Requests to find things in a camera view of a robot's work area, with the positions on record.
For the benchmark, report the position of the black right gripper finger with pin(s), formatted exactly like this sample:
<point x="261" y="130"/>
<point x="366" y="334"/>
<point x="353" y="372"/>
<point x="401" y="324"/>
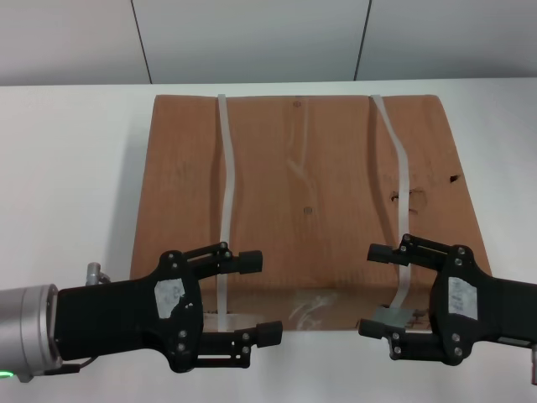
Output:
<point x="373" y="328"/>
<point x="382" y="252"/>

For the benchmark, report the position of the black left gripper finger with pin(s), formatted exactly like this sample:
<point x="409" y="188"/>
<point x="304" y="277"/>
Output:
<point x="268" y="333"/>
<point x="249" y="261"/>

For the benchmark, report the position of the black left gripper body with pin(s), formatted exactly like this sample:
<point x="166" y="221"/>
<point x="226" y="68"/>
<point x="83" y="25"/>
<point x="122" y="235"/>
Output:
<point x="121" y="315"/>

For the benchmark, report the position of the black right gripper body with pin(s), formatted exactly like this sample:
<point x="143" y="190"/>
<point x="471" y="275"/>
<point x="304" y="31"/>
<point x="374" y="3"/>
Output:
<point x="495" y="306"/>

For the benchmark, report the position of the brown cardboard box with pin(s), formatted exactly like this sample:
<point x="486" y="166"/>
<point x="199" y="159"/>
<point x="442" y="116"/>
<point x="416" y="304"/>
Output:
<point x="310" y="168"/>

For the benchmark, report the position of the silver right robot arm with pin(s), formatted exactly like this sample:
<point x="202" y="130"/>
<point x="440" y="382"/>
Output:
<point x="533" y="365"/>

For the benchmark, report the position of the grey tape patch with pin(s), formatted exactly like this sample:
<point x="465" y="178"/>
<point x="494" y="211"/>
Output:
<point x="392" y="317"/>

